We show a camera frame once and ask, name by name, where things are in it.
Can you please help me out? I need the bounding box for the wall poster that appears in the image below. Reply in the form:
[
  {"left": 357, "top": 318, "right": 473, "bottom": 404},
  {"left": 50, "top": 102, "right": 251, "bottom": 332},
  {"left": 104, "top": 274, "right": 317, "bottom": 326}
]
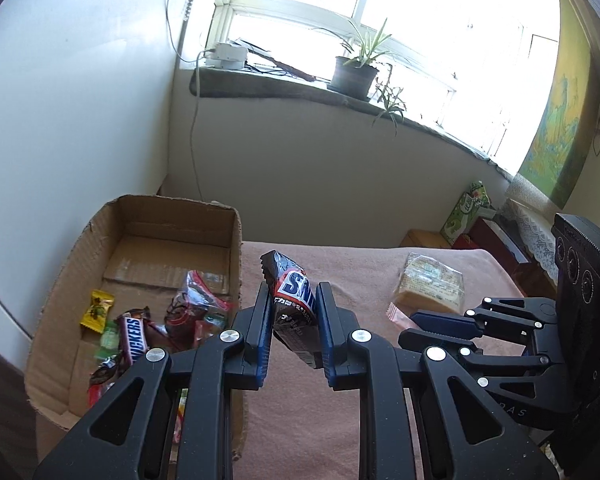
[{"left": 517, "top": 0, "right": 600, "bottom": 211}]

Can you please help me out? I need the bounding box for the brown chocolate bar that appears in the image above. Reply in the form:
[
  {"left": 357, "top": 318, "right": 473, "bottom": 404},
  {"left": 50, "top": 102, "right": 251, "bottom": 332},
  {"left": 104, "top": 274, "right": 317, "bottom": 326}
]
[
  {"left": 117, "top": 311, "right": 153, "bottom": 366},
  {"left": 260, "top": 250, "right": 326, "bottom": 368}
]

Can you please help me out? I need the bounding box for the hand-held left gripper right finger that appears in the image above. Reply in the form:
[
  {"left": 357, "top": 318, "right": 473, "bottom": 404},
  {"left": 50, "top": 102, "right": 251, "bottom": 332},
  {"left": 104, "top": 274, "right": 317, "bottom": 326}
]
[{"left": 316, "top": 281, "right": 563, "bottom": 480}]

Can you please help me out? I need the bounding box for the yellow candy packet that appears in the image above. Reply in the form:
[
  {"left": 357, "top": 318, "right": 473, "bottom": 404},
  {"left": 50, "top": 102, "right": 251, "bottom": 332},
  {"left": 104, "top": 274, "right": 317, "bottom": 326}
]
[{"left": 80, "top": 290, "right": 117, "bottom": 332}]

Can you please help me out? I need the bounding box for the pink blanket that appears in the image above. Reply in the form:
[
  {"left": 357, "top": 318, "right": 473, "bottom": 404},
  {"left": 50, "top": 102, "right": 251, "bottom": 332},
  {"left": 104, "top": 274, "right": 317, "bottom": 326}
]
[{"left": 35, "top": 240, "right": 526, "bottom": 480}]

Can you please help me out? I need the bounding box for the clear packet of dark snack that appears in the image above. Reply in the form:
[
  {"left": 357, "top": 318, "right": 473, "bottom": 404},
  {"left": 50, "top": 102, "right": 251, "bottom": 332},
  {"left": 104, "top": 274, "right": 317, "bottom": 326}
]
[{"left": 165, "top": 270, "right": 233, "bottom": 351}]

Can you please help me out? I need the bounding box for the yellow egg snack packet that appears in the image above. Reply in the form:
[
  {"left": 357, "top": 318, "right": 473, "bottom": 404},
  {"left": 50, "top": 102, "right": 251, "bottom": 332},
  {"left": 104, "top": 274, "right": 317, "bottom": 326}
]
[{"left": 172, "top": 387, "right": 188, "bottom": 443}]

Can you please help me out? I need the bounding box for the green tissue box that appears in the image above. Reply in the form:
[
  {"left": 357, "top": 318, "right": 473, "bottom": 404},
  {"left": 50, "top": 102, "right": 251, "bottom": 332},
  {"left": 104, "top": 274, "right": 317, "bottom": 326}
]
[{"left": 440, "top": 181, "right": 496, "bottom": 248}]

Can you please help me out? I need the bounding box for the cardboard box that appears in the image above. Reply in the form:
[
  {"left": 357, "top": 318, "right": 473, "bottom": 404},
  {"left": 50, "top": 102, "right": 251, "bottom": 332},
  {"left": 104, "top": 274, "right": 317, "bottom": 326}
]
[{"left": 25, "top": 194, "right": 248, "bottom": 461}]

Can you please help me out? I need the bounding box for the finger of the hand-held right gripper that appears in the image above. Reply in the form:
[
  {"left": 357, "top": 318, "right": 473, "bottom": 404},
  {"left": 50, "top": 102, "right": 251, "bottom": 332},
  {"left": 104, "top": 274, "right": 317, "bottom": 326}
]
[
  {"left": 399, "top": 329, "right": 552, "bottom": 392},
  {"left": 410, "top": 296, "right": 557, "bottom": 342}
]

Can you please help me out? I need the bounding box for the white power adapter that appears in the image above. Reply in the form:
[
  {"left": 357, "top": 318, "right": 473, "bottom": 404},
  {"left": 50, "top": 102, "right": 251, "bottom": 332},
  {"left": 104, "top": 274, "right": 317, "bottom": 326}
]
[{"left": 202, "top": 42, "right": 248, "bottom": 71}]

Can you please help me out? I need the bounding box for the green candy packet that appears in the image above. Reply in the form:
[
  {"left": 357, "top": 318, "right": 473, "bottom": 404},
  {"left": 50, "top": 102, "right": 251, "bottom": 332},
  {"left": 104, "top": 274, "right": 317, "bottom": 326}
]
[{"left": 94, "top": 322, "right": 121, "bottom": 361}]

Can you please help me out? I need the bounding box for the large potted plant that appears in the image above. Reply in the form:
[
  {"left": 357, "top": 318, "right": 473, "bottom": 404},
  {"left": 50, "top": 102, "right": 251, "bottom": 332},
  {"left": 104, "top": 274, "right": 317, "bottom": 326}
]
[{"left": 312, "top": 17, "right": 396, "bottom": 101}]

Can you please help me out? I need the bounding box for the clear packet of bread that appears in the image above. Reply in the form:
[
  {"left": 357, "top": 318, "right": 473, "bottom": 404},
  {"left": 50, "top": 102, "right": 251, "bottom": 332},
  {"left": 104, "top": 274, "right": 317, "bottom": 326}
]
[{"left": 397, "top": 251, "right": 466, "bottom": 313}]

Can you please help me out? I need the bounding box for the white lace cloth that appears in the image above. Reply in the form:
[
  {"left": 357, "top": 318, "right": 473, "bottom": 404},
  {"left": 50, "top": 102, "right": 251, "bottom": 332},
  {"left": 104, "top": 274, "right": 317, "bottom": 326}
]
[{"left": 500, "top": 172, "right": 563, "bottom": 281}]

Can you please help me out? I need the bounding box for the dark red cabinet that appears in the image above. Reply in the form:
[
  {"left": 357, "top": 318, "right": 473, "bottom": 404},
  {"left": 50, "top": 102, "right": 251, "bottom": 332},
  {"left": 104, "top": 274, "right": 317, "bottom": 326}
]
[{"left": 452, "top": 217, "right": 561, "bottom": 301}]

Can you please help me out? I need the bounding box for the red dark snack packet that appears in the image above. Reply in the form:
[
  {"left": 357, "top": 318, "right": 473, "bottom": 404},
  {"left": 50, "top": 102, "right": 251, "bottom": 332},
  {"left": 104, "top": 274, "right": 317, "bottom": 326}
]
[{"left": 87, "top": 355, "right": 126, "bottom": 411}]

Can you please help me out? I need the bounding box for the white wardrobe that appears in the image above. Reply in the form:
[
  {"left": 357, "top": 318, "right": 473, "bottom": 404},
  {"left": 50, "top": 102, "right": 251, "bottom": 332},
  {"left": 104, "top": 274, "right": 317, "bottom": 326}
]
[{"left": 0, "top": 0, "right": 188, "bottom": 356}]

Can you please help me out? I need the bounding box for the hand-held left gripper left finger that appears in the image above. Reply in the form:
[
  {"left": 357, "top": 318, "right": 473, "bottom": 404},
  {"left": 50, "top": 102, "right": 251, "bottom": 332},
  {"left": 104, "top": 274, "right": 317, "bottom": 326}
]
[{"left": 32, "top": 280, "right": 276, "bottom": 480}]

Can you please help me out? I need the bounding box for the dark brown stick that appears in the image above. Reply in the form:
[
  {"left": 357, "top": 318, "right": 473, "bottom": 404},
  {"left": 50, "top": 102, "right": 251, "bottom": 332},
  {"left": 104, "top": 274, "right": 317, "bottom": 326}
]
[{"left": 235, "top": 40, "right": 318, "bottom": 82}]

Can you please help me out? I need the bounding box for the white window frame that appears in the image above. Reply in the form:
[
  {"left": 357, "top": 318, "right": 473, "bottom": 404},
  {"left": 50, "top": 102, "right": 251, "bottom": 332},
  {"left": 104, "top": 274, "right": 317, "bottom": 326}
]
[{"left": 215, "top": 0, "right": 561, "bottom": 161}]

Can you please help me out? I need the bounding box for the pink wafer packet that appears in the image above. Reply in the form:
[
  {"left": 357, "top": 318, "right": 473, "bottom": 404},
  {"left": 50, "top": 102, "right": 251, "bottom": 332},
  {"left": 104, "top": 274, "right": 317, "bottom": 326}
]
[{"left": 386, "top": 302, "right": 416, "bottom": 331}]

